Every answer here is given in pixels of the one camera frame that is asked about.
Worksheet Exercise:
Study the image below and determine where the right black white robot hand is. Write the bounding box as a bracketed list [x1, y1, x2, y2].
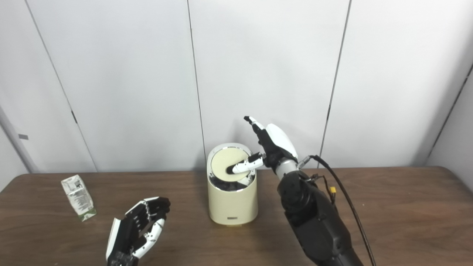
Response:
[226, 116, 299, 176]

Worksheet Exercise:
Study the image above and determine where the cream-colored round bin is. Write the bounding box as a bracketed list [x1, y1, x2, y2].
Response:
[207, 143, 258, 226]

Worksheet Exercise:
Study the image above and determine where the cream round bin lid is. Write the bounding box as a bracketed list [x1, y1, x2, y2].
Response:
[211, 147, 251, 182]

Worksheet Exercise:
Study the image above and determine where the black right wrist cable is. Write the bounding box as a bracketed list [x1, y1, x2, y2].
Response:
[298, 155, 377, 266]

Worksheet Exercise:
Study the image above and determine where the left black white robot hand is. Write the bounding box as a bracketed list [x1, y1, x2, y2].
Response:
[106, 197, 171, 266]

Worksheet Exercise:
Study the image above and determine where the white green milk carton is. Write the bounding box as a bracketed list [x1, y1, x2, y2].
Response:
[61, 174, 97, 222]

